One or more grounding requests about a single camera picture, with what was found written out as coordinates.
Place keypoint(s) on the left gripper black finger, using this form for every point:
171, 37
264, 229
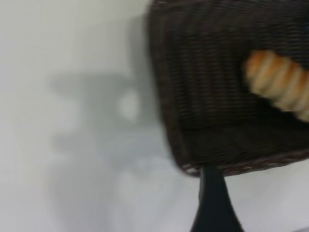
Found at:
213, 207

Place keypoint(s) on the black woven wicker basket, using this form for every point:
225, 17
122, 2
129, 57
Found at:
205, 84

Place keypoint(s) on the ridged golden bread roll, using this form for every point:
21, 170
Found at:
277, 79

